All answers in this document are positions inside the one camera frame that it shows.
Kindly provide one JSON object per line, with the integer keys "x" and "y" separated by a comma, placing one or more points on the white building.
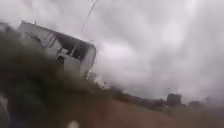
{"x": 75, "y": 61}

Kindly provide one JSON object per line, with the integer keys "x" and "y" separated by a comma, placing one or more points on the dark building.
{"x": 174, "y": 99}

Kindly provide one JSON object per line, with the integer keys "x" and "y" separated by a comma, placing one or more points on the green bushes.
{"x": 30, "y": 83}

